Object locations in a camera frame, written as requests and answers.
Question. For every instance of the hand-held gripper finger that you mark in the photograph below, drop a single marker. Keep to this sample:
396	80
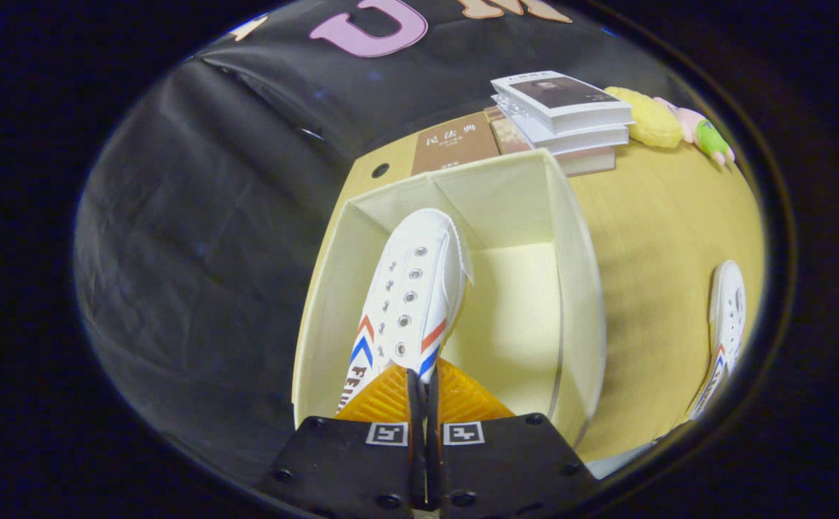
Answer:
415	432
432	432

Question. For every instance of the grey fabric storage box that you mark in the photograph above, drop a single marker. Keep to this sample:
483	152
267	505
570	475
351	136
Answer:
520	303

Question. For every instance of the white striped canvas shoe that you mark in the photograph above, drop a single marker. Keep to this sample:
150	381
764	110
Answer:
419	274
728	317

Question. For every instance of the brown cover book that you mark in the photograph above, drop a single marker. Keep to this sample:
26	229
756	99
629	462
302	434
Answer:
452	144

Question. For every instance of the pale pink cover book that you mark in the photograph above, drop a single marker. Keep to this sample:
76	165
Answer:
589	162

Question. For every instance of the white paperback book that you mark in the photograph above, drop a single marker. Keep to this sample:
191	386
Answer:
585	138

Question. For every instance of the white portrait cover book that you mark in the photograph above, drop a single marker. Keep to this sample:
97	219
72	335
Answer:
556	94

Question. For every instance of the yellow plush bun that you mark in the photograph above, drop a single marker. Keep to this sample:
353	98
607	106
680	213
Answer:
650	119

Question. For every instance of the pink and green plush toy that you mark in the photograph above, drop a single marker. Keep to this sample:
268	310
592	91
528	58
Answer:
708	137

